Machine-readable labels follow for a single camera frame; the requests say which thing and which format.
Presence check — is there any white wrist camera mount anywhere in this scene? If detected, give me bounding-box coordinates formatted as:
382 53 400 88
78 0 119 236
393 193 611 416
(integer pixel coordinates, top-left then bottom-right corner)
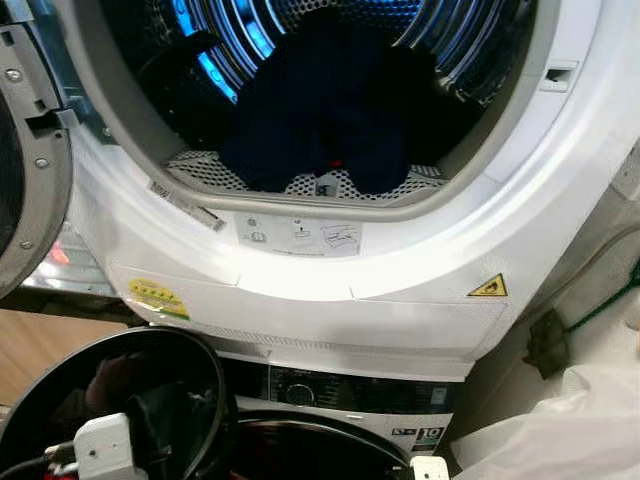
409 455 452 480
74 412 138 480

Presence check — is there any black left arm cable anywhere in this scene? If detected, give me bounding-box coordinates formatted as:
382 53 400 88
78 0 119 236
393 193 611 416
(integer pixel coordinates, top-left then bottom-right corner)
0 448 79 477

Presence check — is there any yellow energy label sticker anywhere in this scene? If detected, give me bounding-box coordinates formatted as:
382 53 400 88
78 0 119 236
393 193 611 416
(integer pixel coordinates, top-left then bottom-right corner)
126 277 192 322

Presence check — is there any round washer control knob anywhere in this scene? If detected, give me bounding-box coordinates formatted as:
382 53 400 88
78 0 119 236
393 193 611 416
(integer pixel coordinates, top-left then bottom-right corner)
284 382 317 407

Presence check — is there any grey round dryer door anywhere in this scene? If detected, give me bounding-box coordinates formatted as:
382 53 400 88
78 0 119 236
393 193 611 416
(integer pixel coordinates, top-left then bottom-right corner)
0 20 77 301

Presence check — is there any green cable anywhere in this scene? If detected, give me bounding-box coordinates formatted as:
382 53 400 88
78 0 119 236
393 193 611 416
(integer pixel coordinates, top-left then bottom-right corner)
560 262 640 337

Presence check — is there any white tumble dryer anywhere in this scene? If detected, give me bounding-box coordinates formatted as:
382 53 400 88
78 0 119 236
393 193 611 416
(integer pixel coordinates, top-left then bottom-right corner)
52 0 640 382

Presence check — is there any dark blue garment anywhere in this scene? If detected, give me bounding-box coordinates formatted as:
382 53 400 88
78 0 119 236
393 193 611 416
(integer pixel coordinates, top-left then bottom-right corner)
219 8 453 197

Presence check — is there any yellow triangle warning sticker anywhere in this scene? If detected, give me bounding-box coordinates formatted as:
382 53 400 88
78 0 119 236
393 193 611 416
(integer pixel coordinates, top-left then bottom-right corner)
467 273 509 299

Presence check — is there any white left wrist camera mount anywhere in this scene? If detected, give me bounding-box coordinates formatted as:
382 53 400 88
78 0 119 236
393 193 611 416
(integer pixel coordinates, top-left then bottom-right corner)
74 412 138 480

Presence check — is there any white plastic bag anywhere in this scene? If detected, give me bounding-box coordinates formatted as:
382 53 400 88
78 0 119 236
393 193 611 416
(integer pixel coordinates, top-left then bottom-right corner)
449 362 640 480

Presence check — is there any white washing machine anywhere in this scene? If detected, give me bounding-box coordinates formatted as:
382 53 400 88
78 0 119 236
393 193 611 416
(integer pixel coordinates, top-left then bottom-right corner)
214 350 473 480

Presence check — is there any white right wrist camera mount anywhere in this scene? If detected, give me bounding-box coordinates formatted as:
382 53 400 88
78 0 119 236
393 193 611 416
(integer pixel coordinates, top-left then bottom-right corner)
409 455 452 480

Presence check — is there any silver appliance with red light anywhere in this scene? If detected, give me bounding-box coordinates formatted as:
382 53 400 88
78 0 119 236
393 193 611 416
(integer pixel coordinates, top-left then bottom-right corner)
20 224 118 298

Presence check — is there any white instruction label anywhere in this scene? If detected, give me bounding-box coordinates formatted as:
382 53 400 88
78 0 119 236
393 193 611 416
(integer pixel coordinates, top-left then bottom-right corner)
234 212 364 260

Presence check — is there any black round washer door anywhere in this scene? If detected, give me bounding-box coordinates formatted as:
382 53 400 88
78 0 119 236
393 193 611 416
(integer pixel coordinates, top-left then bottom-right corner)
0 326 238 480

